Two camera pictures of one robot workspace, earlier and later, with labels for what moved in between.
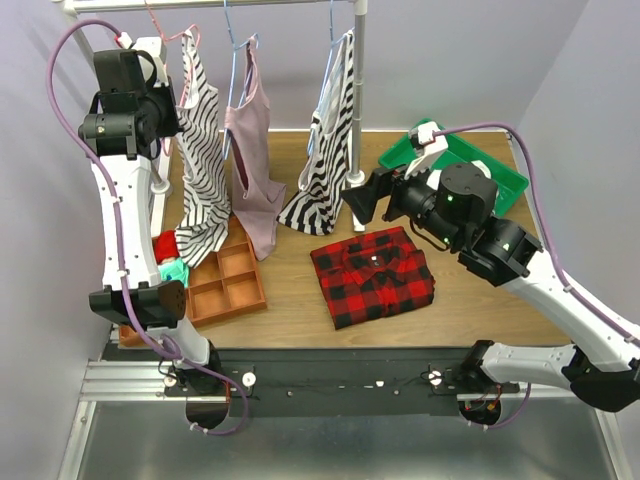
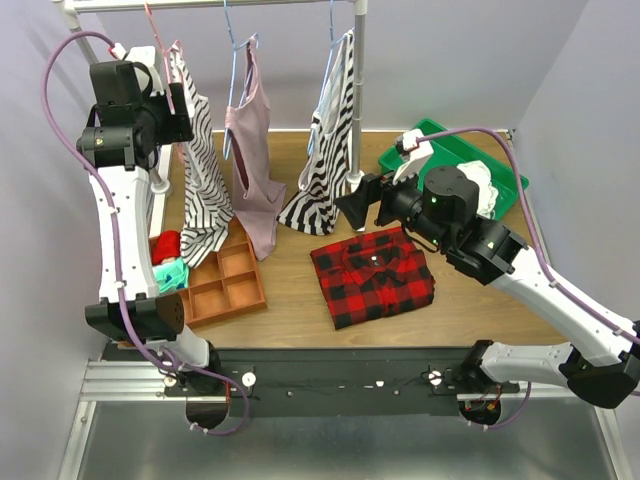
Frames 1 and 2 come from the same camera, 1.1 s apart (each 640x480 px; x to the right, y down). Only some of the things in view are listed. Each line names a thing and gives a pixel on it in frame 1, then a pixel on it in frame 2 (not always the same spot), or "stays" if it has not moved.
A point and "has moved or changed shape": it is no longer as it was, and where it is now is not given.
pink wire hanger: (189, 71) has moved or changed shape
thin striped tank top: (203, 225) has moved or changed shape
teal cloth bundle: (175, 271) stays
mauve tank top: (247, 122) stays
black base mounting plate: (348, 382) stays
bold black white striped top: (324, 175) stays
